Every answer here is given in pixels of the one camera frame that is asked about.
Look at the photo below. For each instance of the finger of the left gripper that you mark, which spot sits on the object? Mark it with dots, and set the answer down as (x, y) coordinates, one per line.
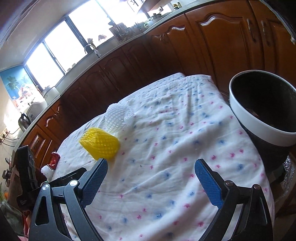
(75, 175)

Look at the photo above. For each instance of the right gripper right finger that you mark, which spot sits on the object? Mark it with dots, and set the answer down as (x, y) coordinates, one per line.
(254, 221)

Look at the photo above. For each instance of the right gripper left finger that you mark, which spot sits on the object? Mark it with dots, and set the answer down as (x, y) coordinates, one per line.
(47, 222)

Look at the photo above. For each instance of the yellow foam fruit net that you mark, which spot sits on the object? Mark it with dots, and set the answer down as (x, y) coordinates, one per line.
(100, 144)

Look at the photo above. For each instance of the white foam fruit net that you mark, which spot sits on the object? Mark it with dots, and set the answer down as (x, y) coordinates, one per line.
(117, 117)

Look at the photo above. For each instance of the white rimmed trash bin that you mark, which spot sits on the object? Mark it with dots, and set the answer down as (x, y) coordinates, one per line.
(264, 104)

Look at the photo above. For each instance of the kitchen faucet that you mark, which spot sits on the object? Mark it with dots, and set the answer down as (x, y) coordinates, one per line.
(90, 48)

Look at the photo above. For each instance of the kitchen window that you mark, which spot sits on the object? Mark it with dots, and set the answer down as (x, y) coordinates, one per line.
(63, 46)

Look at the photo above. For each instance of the brown lower kitchen cabinets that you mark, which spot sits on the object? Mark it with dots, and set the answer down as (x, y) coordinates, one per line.
(217, 38)

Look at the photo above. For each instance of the crushed red can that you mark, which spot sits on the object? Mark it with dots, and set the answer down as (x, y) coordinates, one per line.
(54, 159)

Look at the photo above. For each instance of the black kettle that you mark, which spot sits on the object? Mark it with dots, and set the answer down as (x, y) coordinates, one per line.
(24, 122)

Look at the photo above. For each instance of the silver bubble wrap mat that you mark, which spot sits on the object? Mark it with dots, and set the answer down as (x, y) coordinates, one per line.
(289, 168)

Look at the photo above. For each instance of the white rice cooker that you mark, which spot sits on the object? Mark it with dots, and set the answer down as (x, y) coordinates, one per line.
(35, 109)

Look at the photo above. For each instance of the white dotted tablecloth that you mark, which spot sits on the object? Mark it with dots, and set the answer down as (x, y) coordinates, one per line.
(151, 191)

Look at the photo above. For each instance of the blue beach poster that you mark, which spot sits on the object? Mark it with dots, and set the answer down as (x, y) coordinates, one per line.
(19, 86)

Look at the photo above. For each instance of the utensil holder on counter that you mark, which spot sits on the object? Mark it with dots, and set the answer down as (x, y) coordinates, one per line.
(121, 32)

